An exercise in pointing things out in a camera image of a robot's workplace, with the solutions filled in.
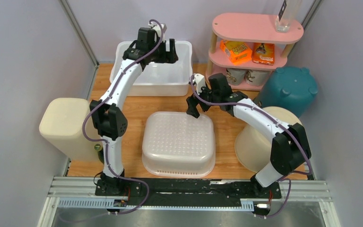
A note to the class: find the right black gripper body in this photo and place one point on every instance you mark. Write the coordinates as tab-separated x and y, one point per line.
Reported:
209	95

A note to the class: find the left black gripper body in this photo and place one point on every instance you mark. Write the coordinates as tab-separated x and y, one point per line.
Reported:
159	54

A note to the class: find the white plastic tub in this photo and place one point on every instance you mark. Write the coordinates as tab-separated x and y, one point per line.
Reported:
156	79

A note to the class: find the translucent white basin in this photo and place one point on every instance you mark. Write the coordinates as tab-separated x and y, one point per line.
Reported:
178	145

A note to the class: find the cream round bucket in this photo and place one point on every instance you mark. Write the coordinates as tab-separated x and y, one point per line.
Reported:
252	148

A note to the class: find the teal round bucket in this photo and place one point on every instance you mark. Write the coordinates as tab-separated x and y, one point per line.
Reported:
291	88

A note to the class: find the cream rectangular bin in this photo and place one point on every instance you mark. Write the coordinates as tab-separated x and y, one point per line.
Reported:
62	126

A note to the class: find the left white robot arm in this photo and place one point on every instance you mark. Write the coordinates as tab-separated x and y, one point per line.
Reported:
106	113

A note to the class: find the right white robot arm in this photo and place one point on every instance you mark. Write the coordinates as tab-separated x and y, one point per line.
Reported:
289	143

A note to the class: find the orange snack box left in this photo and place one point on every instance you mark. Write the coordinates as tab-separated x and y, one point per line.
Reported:
237	52

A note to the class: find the orange snack box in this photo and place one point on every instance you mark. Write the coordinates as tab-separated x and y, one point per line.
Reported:
263	53
237	52

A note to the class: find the orange snack box right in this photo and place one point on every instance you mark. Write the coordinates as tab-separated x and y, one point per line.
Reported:
263	53

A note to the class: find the pink three-tier shelf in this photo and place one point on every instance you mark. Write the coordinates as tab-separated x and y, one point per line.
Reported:
250	28

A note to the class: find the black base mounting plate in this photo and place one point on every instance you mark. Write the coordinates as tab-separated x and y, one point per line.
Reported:
139	188

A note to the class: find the clear glass vase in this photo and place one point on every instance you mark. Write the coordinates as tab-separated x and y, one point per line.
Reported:
287	13

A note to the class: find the green glass bottle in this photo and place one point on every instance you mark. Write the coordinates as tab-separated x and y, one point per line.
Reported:
100	152

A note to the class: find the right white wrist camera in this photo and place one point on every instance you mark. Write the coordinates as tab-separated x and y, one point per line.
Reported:
197	80

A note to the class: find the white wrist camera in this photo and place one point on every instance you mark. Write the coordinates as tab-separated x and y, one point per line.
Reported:
159	28
197	80

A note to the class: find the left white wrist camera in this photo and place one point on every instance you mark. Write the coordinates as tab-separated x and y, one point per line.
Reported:
159	28

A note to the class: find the aluminium frame rail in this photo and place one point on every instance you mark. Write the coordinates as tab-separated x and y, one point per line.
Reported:
297	196

